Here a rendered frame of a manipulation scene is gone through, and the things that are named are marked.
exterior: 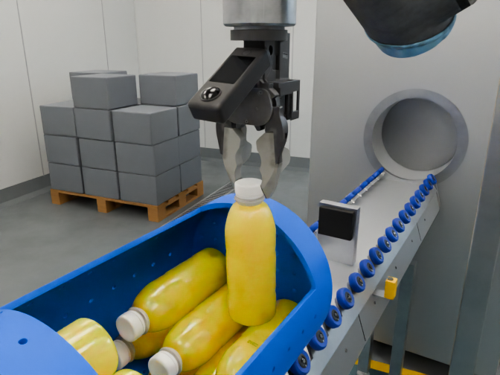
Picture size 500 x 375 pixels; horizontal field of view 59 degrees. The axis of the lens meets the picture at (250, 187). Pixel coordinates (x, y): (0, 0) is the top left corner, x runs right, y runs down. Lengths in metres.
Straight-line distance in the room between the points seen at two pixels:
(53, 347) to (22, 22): 4.56
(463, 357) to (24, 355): 1.16
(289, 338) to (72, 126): 3.72
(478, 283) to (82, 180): 3.58
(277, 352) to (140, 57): 5.72
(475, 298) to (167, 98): 3.20
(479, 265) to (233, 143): 0.82
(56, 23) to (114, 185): 1.94
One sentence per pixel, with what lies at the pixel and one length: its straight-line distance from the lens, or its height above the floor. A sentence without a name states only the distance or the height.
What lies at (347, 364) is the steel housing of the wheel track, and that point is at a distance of 0.98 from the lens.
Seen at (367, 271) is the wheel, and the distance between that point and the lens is 1.08.
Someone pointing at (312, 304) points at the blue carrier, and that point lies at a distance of 0.66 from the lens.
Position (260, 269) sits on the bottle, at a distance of 0.61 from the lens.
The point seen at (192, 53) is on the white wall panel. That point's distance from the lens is 5.72.
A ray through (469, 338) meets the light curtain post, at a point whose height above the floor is 0.73.
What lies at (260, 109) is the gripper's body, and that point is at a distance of 0.55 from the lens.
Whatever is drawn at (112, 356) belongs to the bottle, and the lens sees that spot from 0.51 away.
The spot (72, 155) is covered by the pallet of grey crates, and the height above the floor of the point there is 0.51.
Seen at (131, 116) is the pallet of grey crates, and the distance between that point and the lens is 3.73.
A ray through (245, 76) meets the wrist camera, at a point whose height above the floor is 1.43.
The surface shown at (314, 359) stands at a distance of 0.85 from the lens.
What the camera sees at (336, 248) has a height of 0.97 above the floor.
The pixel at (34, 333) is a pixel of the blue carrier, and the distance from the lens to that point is 0.44.
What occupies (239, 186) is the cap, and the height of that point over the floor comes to 1.29.
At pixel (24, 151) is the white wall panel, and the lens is 4.87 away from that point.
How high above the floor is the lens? 1.47
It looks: 18 degrees down
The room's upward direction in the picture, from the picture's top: straight up
